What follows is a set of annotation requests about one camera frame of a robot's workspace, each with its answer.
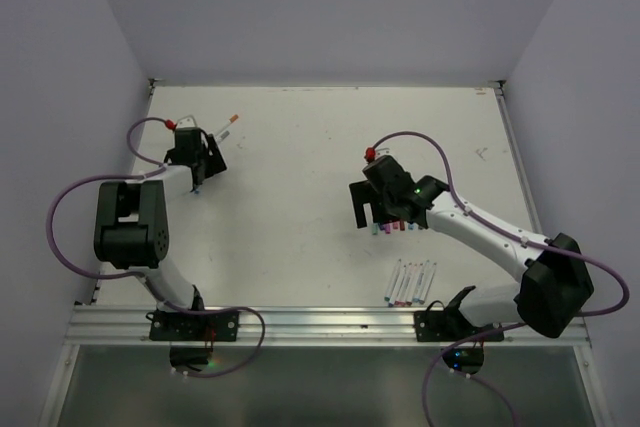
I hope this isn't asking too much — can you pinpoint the green capped white marker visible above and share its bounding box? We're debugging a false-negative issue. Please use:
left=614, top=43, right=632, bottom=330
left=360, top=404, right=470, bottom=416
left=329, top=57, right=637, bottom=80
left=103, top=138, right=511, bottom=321
left=383, top=259, right=402, bottom=305

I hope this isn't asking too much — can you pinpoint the dark red capped white marker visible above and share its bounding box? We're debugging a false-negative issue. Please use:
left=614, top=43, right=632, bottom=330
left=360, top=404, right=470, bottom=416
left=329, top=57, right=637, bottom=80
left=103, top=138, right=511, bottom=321
left=406, top=263, right=423, bottom=306

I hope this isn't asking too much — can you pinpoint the magenta capped white marker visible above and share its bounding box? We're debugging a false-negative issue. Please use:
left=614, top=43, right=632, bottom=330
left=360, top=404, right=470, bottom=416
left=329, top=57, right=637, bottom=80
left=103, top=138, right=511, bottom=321
left=395, top=263, right=410, bottom=306

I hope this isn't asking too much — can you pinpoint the purple capped white marker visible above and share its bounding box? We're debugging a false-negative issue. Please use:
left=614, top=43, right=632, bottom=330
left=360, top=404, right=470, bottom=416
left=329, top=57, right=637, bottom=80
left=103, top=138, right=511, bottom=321
left=388, top=264, right=406, bottom=307

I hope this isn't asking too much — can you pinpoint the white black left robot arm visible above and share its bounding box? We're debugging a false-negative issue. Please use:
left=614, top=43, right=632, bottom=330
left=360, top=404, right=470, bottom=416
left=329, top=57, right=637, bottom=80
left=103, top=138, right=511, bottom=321
left=93, top=127, right=227, bottom=340

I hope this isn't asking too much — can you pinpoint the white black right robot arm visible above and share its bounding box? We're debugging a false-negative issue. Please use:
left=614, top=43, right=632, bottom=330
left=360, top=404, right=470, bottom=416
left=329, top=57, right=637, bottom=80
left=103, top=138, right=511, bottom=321
left=349, top=155, right=594, bottom=341

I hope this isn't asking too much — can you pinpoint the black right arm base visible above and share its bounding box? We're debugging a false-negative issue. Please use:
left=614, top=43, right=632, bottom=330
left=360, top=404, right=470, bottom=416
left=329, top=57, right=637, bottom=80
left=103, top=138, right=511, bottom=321
left=413, top=286, right=504, bottom=376

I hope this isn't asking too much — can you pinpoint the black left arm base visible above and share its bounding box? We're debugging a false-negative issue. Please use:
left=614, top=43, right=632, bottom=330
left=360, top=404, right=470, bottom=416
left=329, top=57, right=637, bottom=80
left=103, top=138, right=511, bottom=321
left=146, top=308, right=240, bottom=374

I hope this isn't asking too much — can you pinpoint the orange capped white marker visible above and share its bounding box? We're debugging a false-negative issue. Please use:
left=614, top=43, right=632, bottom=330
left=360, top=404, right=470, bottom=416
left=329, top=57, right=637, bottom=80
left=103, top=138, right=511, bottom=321
left=214, top=114, right=239, bottom=137

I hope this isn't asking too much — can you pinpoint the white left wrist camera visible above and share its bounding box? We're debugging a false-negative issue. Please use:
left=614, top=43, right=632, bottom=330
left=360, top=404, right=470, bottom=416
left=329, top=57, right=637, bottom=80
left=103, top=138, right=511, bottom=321
left=176, top=114, right=199, bottom=130

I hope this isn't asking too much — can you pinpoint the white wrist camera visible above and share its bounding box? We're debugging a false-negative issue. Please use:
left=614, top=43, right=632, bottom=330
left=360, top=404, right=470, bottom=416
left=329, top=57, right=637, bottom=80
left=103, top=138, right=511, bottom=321
left=373, top=147, right=390, bottom=160
left=176, top=114, right=199, bottom=130

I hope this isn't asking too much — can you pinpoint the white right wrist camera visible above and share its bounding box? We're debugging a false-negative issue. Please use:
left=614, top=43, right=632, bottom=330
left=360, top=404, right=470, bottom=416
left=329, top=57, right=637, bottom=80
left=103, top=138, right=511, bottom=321
left=373, top=147, right=390, bottom=160

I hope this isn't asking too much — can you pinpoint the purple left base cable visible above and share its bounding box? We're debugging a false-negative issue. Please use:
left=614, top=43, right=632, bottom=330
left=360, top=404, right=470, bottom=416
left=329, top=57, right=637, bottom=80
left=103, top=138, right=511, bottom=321
left=164, top=304, right=266, bottom=380

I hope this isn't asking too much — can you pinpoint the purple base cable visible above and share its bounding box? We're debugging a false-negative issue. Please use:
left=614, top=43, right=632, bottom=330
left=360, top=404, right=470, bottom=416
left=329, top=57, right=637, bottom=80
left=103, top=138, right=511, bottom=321
left=164, top=304, right=266, bottom=380
left=421, top=321, right=529, bottom=427

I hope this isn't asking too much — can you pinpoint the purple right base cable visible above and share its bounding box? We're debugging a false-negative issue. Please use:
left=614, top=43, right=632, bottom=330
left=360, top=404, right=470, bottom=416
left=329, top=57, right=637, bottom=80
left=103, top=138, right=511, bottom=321
left=421, top=321, right=529, bottom=427

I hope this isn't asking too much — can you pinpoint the aluminium mounting rail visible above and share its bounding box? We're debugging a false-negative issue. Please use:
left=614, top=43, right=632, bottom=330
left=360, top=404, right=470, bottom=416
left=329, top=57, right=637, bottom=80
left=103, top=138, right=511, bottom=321
left=64, top=305, right=590, bottom=347

